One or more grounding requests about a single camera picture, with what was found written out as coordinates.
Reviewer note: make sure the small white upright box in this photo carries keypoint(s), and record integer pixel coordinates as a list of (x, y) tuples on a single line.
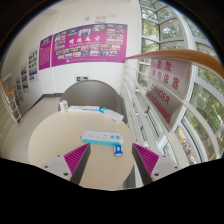
[(63, 106)]

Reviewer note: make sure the grey round armchair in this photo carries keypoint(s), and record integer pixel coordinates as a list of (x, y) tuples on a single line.
[(90, 93)]

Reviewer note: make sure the white and teal box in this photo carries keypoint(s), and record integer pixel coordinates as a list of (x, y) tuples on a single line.
[(112, 115)]

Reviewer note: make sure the white stair railing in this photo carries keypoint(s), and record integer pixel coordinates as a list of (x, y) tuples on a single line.
[(11, 103)]

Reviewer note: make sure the white framed window wall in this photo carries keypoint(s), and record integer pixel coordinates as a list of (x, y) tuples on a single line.
[(166, 26)]

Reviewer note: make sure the large magenta wall poster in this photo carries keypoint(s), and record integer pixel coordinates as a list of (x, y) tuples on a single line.
[(90, 45)]

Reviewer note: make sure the green exit sign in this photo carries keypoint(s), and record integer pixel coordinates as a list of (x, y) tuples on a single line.
[(82, 79)]

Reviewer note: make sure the photo display board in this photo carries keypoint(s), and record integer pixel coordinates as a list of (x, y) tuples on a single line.
[(24, 78), (33, 65)]

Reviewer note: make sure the silver sign with red letters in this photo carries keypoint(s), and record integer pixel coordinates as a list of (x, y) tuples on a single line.
[(163, 105)]

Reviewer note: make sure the white and teal power strip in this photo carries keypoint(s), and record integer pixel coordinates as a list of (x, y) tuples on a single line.
[(100, 137)]

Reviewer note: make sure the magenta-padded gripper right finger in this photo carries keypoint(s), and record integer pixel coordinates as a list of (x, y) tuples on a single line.
[(163, 165)]

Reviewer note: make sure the silver sign with red characters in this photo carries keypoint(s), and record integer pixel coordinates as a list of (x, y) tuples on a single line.
[(171, 78)]

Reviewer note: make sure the narrow magenta wall poster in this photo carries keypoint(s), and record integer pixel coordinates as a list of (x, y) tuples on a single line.
[(45, 53)]

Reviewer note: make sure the blue and white charger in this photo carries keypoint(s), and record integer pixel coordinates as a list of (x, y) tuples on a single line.
[(118, 150)]

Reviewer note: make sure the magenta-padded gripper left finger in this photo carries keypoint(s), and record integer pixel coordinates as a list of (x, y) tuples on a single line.
[(58, 165)]

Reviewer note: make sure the white railing with wooden handrail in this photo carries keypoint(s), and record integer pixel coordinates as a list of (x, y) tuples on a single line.
[(186, 56)]

